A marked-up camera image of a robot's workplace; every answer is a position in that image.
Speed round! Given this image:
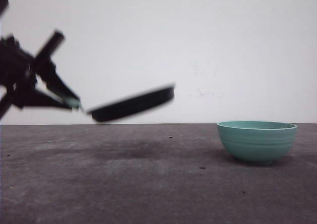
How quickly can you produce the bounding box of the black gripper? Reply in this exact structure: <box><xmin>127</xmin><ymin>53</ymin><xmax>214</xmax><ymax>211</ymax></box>
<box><xmin>0</xmin><ymin>31</ymin><xmax>81</xmax><ymax>117</ymax></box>

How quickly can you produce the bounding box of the black frying pan green handle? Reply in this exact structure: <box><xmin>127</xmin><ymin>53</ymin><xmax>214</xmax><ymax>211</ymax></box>
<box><xmin>61</xmin><ymin>83</ymin><xmax>176</xmax><ymax>122</ymax></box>

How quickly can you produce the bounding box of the teal ceramic bowl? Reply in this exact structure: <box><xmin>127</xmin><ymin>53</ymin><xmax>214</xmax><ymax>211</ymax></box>
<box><xmin>217</xmin><ymin>121</ymin><xmax>297</xmax><ymax>165</ymax></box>

